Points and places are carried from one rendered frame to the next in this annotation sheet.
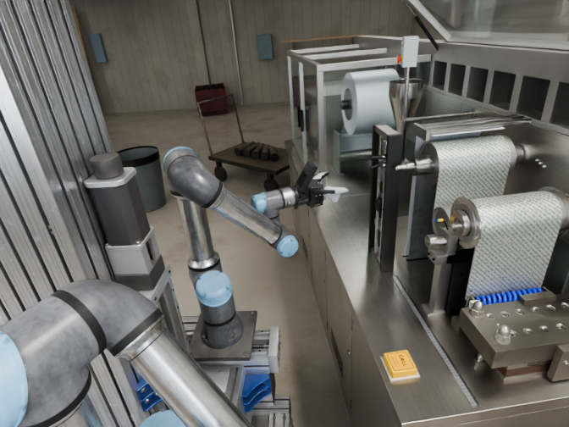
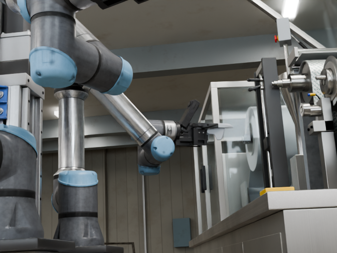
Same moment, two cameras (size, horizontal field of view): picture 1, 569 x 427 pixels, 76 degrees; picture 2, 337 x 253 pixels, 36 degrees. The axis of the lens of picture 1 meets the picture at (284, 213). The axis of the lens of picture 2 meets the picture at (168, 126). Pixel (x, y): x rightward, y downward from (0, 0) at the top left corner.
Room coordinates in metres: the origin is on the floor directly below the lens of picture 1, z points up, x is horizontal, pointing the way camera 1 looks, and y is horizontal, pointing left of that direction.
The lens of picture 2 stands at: (-0.57, -0.08, 0.76)
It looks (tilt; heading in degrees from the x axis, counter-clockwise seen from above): 15 degrees up; 2
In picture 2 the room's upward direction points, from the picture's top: 3 degrees counter-clockwise
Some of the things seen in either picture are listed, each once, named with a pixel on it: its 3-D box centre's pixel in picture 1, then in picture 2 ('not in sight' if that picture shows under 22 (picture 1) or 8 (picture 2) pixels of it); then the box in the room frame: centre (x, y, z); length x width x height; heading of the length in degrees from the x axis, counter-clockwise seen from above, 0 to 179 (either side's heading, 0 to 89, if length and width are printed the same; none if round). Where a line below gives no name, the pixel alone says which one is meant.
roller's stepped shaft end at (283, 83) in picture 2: (404, 167); (280, 83); (1.13, -0.41, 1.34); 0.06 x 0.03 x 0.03; 94
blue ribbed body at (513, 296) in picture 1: (509, 297); not in sight; (0.81, -0.64, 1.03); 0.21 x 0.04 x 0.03; 94
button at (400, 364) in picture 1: (400, 363); (277, 194); (0.71, -0.29, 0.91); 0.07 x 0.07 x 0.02; 4
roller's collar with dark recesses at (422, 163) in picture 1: (421, 165); (298, 83); (1.13, -0.47, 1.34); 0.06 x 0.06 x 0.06; 4
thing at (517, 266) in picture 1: (509, 268); not in sight; (0.83, -0.63, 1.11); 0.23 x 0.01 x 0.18; 94
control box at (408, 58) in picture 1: (406, 52); (282, 32); (1.44, -0.50, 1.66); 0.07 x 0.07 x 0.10; 77
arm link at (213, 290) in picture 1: (215, 295); (77, 191); (0.99, 0.26, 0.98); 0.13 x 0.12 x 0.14; 21
